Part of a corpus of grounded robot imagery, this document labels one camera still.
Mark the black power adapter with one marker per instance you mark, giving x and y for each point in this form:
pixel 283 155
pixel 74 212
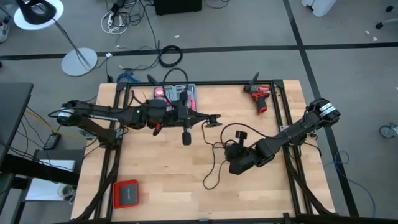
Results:
pixel 52 141

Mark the clear tape roll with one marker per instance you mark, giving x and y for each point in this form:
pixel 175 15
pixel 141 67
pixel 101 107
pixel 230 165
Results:
pixel 66 191

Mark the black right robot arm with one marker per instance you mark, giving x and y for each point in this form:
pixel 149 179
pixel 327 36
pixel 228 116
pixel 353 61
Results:
pixel 295 130

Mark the grey office chair base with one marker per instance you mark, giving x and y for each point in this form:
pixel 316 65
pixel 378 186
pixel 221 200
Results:
pixel 387 21

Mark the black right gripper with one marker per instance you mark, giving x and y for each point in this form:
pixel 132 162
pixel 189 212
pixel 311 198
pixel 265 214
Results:
pixel 241 160

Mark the grey plastic tool case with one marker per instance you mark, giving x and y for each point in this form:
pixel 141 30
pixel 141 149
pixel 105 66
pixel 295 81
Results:
pixel 174 89

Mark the person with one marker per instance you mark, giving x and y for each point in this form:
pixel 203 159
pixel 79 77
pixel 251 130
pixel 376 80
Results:
pixel 3 31

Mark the pink tape measure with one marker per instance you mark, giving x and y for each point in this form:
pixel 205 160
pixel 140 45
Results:
pixel 159 92

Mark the white floor lamp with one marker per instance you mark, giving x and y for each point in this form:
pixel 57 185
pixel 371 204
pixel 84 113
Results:
pixel 79 62

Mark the red plastic bin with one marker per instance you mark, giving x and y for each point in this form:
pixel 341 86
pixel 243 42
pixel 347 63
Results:
pixel 126 193

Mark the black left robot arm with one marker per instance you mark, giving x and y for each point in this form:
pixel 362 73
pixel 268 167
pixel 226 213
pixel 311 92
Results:
pixel 99 112

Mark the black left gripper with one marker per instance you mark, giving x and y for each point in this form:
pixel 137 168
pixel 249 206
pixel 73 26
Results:
pixel 161 113

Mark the black box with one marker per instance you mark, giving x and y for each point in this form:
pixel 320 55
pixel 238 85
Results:
pixel 177 6

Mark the black low shelf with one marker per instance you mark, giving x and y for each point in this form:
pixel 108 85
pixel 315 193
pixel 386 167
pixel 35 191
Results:
pixel 59 154

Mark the grey caster wheel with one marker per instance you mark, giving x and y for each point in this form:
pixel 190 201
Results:
pixel 388 130

